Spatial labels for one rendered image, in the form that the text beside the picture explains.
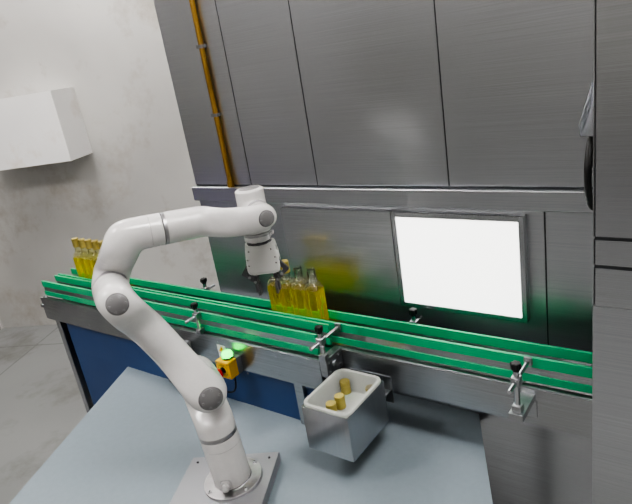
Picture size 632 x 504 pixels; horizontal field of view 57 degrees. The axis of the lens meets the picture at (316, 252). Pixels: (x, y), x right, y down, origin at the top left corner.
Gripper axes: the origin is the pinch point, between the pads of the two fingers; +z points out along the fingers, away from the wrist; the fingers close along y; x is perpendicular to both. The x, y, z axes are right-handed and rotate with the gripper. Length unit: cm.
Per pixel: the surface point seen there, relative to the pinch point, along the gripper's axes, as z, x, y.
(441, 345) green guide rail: 25, 4, -50
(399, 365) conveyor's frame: 33.9, -2.5, -36.6
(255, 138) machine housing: -38, -54, 5
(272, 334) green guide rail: 26.9, -21.2, 6.4
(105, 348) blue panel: 55, -82, 102
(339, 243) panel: 0.4, -33.5, -21.5
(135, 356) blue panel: 54, -70, 82
